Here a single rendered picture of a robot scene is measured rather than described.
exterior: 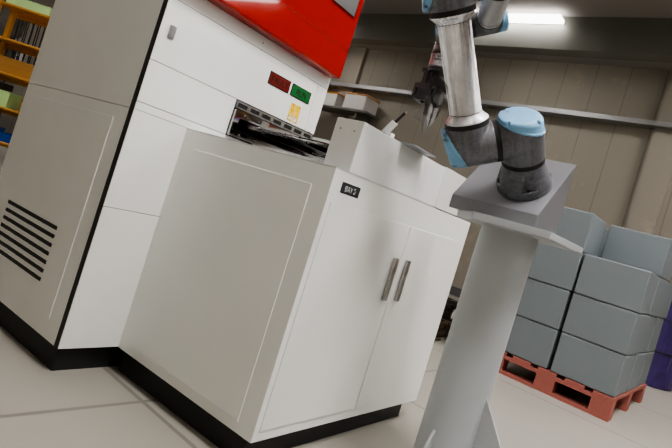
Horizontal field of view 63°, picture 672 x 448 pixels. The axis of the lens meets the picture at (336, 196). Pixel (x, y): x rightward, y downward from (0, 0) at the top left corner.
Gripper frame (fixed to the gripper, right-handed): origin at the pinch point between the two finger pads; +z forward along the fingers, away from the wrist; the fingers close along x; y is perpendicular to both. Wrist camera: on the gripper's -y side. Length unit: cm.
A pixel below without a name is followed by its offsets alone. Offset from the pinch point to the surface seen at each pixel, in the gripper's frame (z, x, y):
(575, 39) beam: -215, -432, 109
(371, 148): 15.3, 33.1, -4.8
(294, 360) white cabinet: 76, 39, -5
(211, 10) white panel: -14, 52, 57
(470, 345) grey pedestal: 59, 9, -39
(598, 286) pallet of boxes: 33, -208, -25
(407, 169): 16.0, 10.7, -4.3
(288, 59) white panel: -14, 13, 58
